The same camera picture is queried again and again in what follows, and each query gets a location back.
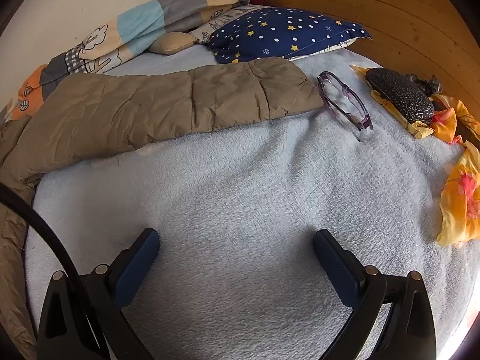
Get black patterned glasses case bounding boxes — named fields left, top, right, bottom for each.
left=365, top=67, right=436, bottom=124

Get patchwork cartoon quilt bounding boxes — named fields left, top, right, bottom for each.
left=7, top=0, right=263, bottom=121

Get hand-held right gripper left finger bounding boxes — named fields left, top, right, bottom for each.
left=37, top=228, right=160, bottom=360

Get wooden headboard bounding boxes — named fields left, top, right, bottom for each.
left=221, top=0, right=480, bottom=143

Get yellow floral cloth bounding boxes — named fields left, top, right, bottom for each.
left=350, top=64, right=480, bottom=247

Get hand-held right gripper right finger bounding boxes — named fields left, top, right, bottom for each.
left=313, top=229, right=437, bottom=360

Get light blue cloud bedsheet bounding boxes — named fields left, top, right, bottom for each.
left=22, top=45, right=473, bottom=360

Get brown puffer jacket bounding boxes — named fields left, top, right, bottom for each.
left=0, top=57, right=324, bottom=360

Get black cable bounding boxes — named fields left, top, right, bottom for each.
left=0, top=183, right=113, bottom=360

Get beige printed pillow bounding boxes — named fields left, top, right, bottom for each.
left=149, top=4, right=263, bottom=56

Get grey hair clip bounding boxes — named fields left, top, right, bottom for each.
left=407, top=73, right=443, bottom=95

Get purple eyeglasses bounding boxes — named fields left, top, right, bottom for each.
left=317, top=71, right=373, bottom=132

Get navy star-print pillow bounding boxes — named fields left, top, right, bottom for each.
left=208, top=7, right=372, bottom=64

